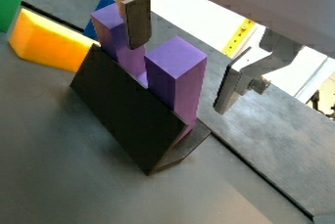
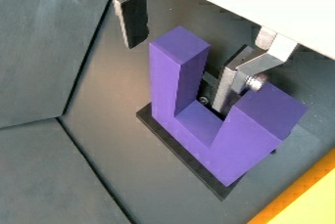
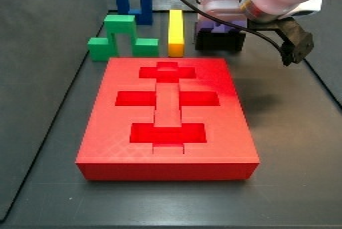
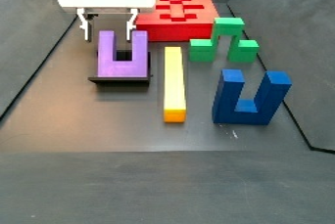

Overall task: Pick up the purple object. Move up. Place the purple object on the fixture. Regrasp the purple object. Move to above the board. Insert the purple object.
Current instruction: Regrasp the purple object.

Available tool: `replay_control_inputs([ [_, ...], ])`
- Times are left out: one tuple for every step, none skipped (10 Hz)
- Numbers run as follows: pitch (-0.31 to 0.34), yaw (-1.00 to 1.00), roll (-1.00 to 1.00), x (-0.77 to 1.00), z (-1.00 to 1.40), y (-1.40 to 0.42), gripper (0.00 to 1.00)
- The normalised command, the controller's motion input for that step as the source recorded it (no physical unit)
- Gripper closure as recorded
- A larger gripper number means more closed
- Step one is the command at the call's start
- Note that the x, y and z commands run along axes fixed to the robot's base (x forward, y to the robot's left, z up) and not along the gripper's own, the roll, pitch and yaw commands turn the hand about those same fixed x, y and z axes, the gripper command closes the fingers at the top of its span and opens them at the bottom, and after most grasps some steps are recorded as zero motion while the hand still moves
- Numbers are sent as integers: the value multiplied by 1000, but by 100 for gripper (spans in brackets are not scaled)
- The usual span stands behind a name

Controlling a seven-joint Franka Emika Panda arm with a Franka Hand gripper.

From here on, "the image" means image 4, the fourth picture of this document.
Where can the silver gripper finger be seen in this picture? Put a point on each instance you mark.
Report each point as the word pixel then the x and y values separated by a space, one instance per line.
pixel 85 25
pixel 130 23

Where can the purple U-shaped block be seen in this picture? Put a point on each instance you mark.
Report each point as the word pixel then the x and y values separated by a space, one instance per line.
pixel 107 41

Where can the red puzzle board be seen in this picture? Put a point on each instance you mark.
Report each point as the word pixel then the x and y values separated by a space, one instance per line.
pixel 178 20

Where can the black angle fixture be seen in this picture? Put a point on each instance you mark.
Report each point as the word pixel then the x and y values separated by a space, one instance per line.
pixel 123 79

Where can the yellow long bar block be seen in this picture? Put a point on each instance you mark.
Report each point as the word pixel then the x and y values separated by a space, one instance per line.
pixel 174 96

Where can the green stepped block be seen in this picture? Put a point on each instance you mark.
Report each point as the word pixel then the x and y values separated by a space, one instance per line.
pixel 242 49

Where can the blue U-shaped block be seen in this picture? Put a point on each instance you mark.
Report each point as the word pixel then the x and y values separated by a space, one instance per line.
pixel 233 110

